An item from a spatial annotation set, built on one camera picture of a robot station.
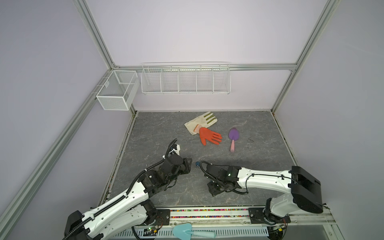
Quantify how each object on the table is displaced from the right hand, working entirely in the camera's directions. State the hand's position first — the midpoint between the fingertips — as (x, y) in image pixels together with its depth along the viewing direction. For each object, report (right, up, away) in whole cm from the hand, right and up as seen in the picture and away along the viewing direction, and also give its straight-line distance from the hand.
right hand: (212, 190), depth 80 cm
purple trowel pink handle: (+18, +28, +26) cm, 42 cm away
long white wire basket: (-16, +67, +20) cm, 72 cm away
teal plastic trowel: (-15, -16, -9) cm, 23 cm away
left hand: (-12, +16, -4) cm, 21 cm away
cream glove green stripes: (-3, +38, +33) cm, 51 cm away
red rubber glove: (-2, +29, +28) cm, 40 cm away
